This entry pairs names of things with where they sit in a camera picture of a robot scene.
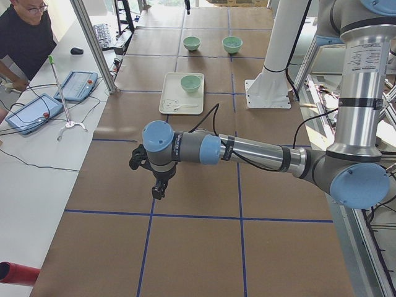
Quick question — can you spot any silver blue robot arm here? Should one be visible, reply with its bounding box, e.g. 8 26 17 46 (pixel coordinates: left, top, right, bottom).
129 1 395 209

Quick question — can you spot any green bowl with ice cubes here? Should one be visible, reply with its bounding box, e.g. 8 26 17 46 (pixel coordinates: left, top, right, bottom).
222 37 243 54

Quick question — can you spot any white plastic spoon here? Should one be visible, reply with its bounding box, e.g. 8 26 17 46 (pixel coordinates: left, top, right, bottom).
172 104 198 111

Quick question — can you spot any blue teach pendant near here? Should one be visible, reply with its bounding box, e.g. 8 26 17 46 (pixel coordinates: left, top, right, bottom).
5 93 63 134

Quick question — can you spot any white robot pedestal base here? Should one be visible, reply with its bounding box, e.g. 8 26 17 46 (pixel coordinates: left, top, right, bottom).
245 0 311 109

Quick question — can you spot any red cylinder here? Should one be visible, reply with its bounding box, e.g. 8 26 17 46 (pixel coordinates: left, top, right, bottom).
1 262 40 286

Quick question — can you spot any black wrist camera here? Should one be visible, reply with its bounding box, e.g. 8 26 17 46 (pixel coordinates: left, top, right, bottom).
129 144 150 170

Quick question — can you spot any black keyboard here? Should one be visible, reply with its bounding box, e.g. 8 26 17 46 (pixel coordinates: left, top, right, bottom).
93 24 113 51

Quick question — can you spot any silver reacher grabber stick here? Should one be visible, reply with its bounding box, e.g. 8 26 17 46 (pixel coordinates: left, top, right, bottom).
48 55 88 142

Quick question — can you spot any blue teach pendant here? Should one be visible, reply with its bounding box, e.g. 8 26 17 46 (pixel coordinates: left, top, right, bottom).
61 71 98 102
5 93 63 134

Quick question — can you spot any person in black shirt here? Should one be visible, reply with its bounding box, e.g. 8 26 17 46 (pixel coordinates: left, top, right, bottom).
1 0 56 92

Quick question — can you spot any aluminium frame post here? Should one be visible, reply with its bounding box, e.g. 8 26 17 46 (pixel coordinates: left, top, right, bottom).
70 0 117 94

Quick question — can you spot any blue teach pendant far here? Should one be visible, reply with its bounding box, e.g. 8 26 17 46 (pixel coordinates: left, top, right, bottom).
61 71 98 102

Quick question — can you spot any cream bear print tray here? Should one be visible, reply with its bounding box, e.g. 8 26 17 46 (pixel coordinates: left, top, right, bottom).
158 72 205 115

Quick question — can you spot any black computer mouse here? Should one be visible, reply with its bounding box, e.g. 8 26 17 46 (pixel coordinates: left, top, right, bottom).
70 47 84 55

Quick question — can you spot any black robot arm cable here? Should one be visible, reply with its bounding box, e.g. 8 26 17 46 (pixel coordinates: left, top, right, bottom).
188 103 338 172

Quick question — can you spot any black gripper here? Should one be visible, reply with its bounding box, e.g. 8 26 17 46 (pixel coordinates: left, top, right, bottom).
151 163 176 200

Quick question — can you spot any green bowl on tray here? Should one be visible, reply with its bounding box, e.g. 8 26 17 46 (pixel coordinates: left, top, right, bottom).
180 75 201 93

